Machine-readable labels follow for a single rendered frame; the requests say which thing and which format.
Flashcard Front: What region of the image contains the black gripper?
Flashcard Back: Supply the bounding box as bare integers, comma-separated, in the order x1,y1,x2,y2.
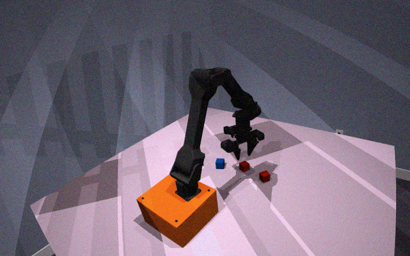
220,125,264,161

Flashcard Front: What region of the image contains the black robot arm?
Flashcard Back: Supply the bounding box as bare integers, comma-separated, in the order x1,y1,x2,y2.
169,67,262,202

